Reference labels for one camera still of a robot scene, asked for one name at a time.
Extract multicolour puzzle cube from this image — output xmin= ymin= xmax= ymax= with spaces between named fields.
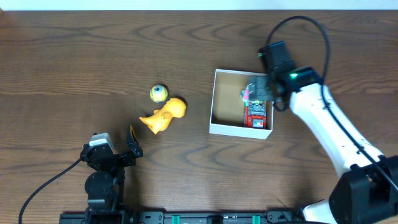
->
xmin=240 ymin=85 xmax=262 ymax=106

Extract red grey toy truck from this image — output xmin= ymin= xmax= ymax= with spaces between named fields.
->
xmin=244 ymin=103 xmax=267 ymax=129

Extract orange toy dinosaur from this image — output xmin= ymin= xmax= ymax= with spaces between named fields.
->
xmin=139 ymin=98 xmax=187 ymax=134

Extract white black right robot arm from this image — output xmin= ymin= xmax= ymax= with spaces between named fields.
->
xmin=248 ymin=67 xmax=397 ymax=223

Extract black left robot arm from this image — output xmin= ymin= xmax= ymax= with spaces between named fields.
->
xmin=80 ymin=126 xmax=143 ymax=212

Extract white open cardboard box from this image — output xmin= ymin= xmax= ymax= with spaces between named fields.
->
xmin=209 ymin=69 xmax=274 ymax=139

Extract yellow grey ball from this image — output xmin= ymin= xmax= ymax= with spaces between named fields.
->
xmin=150 ymin=85 xmax=168 ymax=103

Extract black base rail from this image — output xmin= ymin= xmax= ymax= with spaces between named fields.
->
xmin=59 ymin=210 xmax=304 ymax=224

